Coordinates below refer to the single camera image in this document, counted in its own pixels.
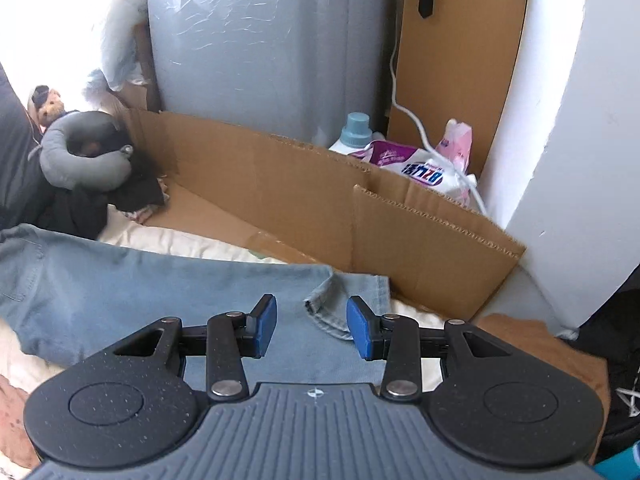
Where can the white purple detergent bag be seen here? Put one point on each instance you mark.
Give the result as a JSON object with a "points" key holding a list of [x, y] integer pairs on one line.
{"points": [[415, 167]]}

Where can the teal printed blanket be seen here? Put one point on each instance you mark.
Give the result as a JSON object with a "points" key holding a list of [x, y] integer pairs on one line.
{"points": [[622, 462]]}

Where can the blue jeans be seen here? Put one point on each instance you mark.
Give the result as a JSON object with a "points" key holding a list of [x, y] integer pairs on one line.
{"points": [[125, 290]]}

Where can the brown teddy bear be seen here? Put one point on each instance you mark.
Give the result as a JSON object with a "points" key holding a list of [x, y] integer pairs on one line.
{"points": [[47, 105]]}

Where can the black garment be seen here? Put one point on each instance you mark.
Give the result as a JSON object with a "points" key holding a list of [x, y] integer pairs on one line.
{"points": [[90, 205]]}

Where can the pink refill pouch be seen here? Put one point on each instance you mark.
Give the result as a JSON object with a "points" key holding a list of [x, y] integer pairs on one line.
{"points": [[457, 142]]}

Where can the white plastic bag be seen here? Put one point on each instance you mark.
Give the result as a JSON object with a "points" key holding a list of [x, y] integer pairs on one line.
{"points": [[117, 35]]}

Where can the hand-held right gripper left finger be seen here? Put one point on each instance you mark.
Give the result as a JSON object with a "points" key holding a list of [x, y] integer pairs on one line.
{"points": [[265, 327]]}

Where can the white detergent bottle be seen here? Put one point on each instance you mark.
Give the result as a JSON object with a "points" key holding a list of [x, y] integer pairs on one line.
{"points": [[352, 135]]}

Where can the cream printed bedsheet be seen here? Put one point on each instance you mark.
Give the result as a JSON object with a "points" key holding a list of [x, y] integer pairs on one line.
{"points": [[165, 242]]}

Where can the dark grey duvet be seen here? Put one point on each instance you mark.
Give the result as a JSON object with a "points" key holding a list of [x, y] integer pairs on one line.
{"points": [[15, 160]]}

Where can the grey neck pillow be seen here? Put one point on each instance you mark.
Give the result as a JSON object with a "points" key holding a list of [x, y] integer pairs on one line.
{"points": [[55, 160]]}

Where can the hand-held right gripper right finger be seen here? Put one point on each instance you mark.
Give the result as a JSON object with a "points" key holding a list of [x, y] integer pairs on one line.
{"points": [[358, 330]]}

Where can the folded cardboard sheet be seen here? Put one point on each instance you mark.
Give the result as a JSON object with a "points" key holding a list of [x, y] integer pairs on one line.
{"points": [[280, 195]]}

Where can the tall cardboard sheet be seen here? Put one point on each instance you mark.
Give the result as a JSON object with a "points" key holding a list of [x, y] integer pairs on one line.
{"points": [[465, 70]]}

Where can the grey plastic-wrapped cabinet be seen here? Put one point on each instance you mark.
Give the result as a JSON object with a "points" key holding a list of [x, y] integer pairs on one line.
{"points": [[270, 45]]}

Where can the pink patterned cloth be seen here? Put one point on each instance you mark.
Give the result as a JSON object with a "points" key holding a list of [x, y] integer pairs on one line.
{"points": [[140, 214]]}

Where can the black bag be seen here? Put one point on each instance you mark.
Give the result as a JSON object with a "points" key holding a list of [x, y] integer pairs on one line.
{"points": [[615, 320]]}

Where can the brown folded garment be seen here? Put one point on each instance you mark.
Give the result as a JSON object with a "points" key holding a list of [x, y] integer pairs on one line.
{"points": [[540, 355]]}

